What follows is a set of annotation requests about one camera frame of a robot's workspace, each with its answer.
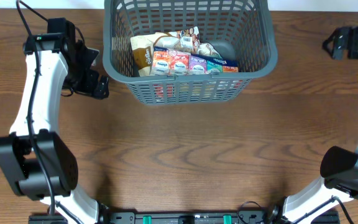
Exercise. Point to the PanTree snack bag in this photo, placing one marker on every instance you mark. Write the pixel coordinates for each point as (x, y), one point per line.
(206, 49)
(187, 40)

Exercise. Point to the grey plastic lattice basket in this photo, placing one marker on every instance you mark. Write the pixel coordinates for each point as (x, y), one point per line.
(240, 30)

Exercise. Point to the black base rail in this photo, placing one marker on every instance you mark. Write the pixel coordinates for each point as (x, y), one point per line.
(250, 216)

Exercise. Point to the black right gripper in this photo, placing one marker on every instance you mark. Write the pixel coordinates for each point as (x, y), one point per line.
(357, 37)

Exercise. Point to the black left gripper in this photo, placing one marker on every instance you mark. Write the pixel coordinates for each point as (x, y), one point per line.
(89, 84)

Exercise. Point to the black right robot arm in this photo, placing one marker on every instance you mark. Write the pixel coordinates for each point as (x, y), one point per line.
(338, 180)

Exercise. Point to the Kleenex tissue multipack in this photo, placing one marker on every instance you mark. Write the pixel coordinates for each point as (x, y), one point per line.
(176, 63)

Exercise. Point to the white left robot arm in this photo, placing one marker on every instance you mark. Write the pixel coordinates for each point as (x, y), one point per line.
(33, 158)

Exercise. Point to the orange spaghetti packet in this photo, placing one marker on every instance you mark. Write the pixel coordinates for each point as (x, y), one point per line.
(197, 88)

